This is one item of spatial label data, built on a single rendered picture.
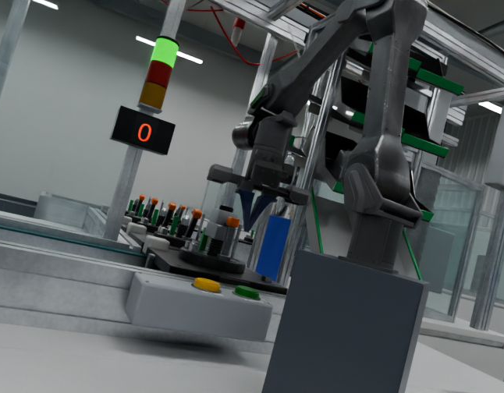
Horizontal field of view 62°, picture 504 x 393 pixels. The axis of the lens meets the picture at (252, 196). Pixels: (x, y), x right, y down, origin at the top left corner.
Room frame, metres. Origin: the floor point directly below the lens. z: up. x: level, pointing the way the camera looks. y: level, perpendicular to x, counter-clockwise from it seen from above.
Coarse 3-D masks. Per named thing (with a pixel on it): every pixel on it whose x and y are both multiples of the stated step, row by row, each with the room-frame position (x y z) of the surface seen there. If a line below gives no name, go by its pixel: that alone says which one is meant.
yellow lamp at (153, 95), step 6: (144, 84) 0.89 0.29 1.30; (150, 84) 0.88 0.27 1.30; (156, 84) 0.88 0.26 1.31; (144, 90) 0.88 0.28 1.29; (150, 90) 0.88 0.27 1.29; (156, 90) 0.88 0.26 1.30; (162, 90) 0.89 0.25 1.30; (144, 96) 0.88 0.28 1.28; (150, 96) 0.88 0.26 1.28; (156, 96) 0.88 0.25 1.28; (162, 96) 0.90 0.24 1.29; (138, 102) 0.89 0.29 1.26; (144, 102) 0.88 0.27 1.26; (150, 102) 0.88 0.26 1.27; (156, 102) 0.89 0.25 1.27; (162, 102) 0.91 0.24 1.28
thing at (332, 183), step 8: (312, 128) 1.11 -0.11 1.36; (312, 136) 1.10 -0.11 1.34; (328, 136) 1.13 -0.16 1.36; (336, 136) 1.14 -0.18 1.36; (304, 144) 1.14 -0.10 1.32; (328, 144) 1.15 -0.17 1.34; (336, 144) 1.15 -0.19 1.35; (344, 144) 1.15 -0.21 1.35; (352, 144) 1.15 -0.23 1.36; (304, 152) 1.12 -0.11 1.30; (328, 152) 1.16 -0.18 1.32; (336, 152) 1.16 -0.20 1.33; (320, 160) 1.01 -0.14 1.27; (328, 160) 1.15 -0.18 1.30; (320, 168) 1.00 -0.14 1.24; (328, 168) 1.06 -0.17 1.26; (328, 176) 0.94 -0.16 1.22; (328, 184) 0.93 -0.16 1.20; (336, 184) 0.90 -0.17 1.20; (336, 192) 0.91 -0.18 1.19
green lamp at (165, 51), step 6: (156, 42) 0.89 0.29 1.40; (162, 42) 0.88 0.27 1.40; (168, 42) 0.88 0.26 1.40; (156, 48) 0.89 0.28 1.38; (162, 48) 0.88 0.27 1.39; (168, 48) 0.88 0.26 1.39; (174, 48) 0.89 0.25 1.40; (156, 54) 0.88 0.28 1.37; (162, 54) 0.88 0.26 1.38; (168, 54) 0.88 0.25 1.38; (174, 54) 0.90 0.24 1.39; (162, 60) 0.88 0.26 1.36; (168, 60) 0.89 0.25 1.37; (174, 60) 0.90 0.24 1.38
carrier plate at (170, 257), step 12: (156, 252) 0.84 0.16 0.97; (168, 252) 0.89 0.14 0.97; (156, 264) 0.80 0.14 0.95; (168, 264) 0.73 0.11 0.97; (180, 264) 0.75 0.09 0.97; (192, 264) 0.80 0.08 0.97; (192, 276) 0.74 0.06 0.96; (204, 276) 0.75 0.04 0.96; (216, 276) 0.76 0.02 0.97; (228, 276) 0.77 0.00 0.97; (240, 276) 0.82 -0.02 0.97; (252, 276) 0.87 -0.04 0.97; (252, 288) 0.79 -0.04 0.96; (264, 288) 0.80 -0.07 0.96; (276, 288) 0.81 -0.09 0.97
